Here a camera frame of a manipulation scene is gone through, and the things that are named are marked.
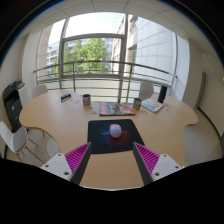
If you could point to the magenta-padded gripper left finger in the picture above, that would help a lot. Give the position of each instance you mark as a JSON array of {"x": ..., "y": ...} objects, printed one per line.
[{"x": 60, "y": 165}]

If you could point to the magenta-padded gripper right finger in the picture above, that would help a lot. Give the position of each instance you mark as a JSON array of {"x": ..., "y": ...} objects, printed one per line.
[{"x": 163, "y": 165}]

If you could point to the pink and lilac computer mouse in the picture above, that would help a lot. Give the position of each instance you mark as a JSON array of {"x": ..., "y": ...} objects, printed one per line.
[{"x": 115, "y": 131}]

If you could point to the black mouse pad red-blue print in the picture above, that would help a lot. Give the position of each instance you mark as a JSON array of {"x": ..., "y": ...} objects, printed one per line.
[{"x": 100, "y": 140}]

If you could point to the white chair wooden legs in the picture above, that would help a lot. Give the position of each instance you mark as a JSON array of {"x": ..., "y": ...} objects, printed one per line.
[{"x": 13, "y": 138}]

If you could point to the white illustrated booklet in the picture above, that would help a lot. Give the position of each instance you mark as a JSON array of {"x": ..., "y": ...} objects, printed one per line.
[{"x": 152, "y": 105}]

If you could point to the small printed card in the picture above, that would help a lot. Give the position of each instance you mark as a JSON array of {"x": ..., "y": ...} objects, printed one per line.
[
  {"x": 94, "y": 112},
  {"x": 90, "y": 108}
]

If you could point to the printed cup with red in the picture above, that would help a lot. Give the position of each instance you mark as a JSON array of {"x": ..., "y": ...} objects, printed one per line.
[{"x": 137, "y": 103}]

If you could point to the black stapler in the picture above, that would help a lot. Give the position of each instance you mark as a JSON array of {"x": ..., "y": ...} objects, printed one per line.
[{"x": 65, "y": 97}]

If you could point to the printed cup with blue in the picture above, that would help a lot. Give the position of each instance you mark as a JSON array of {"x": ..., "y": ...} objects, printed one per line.
[{"x": 86, "y": 100}]

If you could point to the black cylinder speaker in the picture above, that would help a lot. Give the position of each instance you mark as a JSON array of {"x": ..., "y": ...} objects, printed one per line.
[{"x": 162, "y": 94}]

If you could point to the colourful magazine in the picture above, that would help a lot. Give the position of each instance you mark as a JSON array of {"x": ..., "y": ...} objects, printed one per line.
[{"x": 116, "y": 109}]

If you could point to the metal balcony railing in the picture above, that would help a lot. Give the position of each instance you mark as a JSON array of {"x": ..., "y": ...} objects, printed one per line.
[{"x": 100, "y": 62}]

